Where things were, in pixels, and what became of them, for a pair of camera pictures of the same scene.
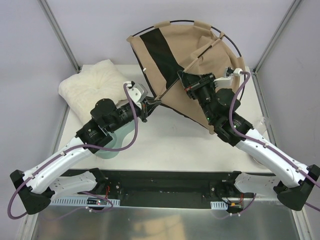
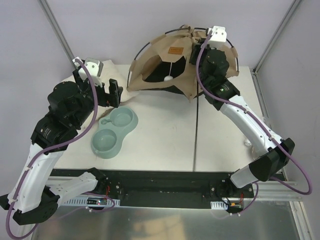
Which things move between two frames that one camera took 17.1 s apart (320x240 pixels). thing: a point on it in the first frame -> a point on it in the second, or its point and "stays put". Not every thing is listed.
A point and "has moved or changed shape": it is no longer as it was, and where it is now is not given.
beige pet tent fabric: [163, 49] has moved or changed shape
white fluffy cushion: [102, 80] -> [100, 110]
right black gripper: [197, 83] -> [196, 51]
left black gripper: [144, 110] -> [104, 92]
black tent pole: [195, 60] -> [196, 126]
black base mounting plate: [168, 187] stays put
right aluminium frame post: [270, 45] stays put
